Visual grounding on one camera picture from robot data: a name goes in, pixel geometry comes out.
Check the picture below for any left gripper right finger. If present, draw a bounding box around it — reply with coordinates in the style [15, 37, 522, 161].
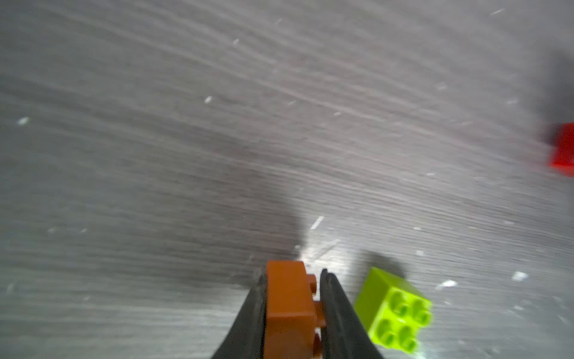
[319, 269, 384, 359]

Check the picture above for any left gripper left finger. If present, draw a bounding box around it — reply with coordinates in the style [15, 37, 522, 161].
[212, 275, 268, 359]

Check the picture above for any orange lego brick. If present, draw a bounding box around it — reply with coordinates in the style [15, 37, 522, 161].
[263, 260, 325, 358]

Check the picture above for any lime green lego brick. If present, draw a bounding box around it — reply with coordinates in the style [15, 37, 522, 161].
[354, 267, 433, 355]

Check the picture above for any red lego brick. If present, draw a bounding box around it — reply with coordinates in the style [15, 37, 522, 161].
[549, 123, 574, 177]

